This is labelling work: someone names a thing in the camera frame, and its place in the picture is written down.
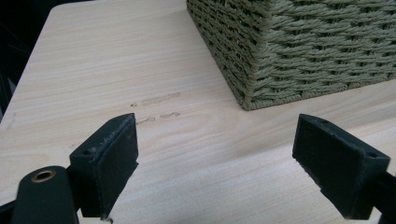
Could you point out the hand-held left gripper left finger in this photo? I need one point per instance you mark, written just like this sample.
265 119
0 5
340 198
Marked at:
106 168

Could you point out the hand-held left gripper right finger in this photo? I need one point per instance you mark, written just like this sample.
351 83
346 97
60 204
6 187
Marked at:
339 168

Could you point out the green woven basket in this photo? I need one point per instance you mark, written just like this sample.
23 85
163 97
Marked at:
299 46

